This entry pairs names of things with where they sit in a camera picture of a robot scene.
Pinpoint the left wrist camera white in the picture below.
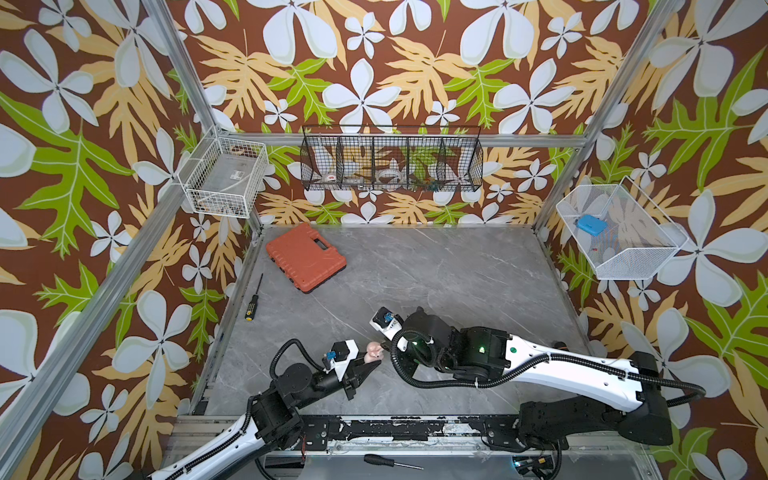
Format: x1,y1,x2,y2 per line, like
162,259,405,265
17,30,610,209
323,340,359,370

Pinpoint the white wire basket left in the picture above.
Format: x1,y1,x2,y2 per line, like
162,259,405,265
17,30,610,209
178,136,270,219

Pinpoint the blue object in basket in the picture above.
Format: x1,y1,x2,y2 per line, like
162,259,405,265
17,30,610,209
576,215,608,237

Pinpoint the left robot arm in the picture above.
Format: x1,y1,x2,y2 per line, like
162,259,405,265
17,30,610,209
133,338,385,479

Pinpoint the black wire basket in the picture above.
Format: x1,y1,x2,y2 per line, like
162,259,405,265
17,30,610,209
300,124,484,192

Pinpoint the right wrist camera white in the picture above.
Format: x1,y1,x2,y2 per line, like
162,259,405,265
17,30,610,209
369,307,402,340

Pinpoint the white mesh basket right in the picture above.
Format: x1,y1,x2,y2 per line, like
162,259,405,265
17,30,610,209
556,176,689,281

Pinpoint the pink earbud charging case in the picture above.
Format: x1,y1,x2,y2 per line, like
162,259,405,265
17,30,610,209
364,342,384,364

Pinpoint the black screwdriver front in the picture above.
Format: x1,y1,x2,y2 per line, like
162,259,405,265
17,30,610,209
363,454,424,471

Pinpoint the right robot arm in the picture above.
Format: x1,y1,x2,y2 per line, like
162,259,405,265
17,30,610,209
370,307,706,449

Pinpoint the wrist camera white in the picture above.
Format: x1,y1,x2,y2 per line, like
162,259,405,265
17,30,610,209
323,340,359,370
369,307,402,340

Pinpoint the black yellow screwdriver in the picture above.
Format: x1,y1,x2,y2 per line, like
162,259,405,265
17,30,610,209
245,275,263,322

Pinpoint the red plastic tool case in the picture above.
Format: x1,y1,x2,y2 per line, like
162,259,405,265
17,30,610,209
266,223,347,294

